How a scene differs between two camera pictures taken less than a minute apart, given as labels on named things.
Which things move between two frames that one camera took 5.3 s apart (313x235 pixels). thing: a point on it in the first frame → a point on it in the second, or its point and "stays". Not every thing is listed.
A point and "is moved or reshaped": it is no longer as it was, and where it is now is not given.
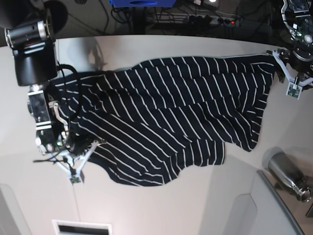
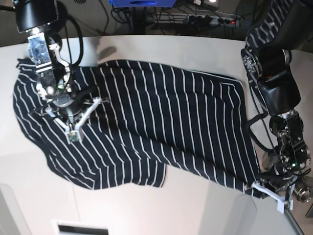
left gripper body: (77, 142) → (69, 105)
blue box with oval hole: (143, 3) stays
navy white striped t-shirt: (167, 115) is moved or reshaped
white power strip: (221, 20) stays
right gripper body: (302, 61) → (280, 181)
